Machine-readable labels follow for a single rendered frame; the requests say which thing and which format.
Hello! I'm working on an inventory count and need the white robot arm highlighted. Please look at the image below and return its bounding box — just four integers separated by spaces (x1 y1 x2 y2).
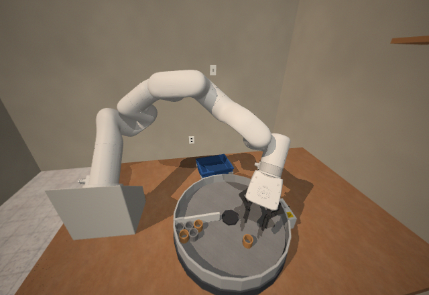
78 70 291 188

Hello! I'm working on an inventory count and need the grey metal bushing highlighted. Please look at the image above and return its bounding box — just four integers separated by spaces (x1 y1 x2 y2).
184 221 194 232
189 228 198 242
176 223 185 235

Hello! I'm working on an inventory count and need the bronze bushing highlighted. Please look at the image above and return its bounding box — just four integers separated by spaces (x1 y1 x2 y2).
179 229 189 243
243 234 253 249
194 219 203 232

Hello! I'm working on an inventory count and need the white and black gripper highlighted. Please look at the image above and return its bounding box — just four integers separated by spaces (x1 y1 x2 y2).
239 170 284 231

